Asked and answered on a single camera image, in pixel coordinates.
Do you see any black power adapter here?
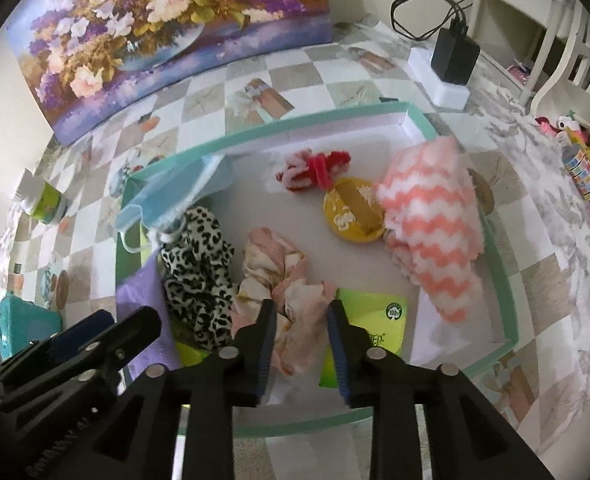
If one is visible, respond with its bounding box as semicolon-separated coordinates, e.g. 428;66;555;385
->
431;27;480;86

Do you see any teal knitted box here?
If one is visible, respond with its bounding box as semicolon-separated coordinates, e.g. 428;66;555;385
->
0;295;63;361

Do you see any green tissue pack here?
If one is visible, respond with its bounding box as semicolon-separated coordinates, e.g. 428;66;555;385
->
320;287;408;388

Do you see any green cloth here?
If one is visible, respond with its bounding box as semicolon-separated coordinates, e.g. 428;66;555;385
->
116;220;213;368

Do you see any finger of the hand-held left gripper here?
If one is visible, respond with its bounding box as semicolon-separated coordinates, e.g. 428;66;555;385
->
0;306;163;413
0;309;116;391

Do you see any round yellow snack container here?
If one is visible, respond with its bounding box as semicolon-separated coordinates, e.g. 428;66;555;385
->
323;177;390;243

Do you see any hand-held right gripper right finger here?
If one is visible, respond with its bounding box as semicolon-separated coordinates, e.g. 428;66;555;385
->
326;300;558;480

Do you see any white chair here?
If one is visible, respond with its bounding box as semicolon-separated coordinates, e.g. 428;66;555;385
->
530;5;590;126

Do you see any leopard print scrunchie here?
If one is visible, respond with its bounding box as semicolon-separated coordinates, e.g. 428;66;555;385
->
160;206;238;351

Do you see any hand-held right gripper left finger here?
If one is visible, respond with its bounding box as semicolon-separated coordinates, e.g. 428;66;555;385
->
82;299;278;480

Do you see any black cable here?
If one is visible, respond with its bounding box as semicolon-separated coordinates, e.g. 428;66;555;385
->
391;0;476;41

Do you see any blue face mask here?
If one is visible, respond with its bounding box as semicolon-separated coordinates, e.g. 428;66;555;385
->
116;155;233;253

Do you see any white desk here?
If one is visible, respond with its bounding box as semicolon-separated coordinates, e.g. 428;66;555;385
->
467;0;576;106

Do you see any white bottle with green label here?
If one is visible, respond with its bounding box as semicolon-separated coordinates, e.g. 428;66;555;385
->
17;182;70;225

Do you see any purple packet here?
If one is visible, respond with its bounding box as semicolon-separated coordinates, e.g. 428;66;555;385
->
116;260;186;381

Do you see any colourful striped jar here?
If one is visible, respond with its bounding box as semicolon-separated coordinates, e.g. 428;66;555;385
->
562;145;590;196

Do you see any flower painting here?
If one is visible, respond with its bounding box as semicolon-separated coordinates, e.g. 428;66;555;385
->
6;0;334;145

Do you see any teal-rimmed white box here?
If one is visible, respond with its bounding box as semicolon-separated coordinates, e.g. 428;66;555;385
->
116;101;520;436

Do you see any red scrunchie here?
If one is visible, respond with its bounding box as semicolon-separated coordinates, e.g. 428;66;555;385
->
276;149;353;192

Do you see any pink floral scrunchie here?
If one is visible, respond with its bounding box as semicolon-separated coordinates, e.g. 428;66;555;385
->
232;227;338;376

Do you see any pink chevron towel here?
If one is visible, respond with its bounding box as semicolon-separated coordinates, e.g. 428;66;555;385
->
375;137;486;323

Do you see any white power strip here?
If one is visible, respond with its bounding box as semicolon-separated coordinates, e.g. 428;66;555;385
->
408;47;470;109

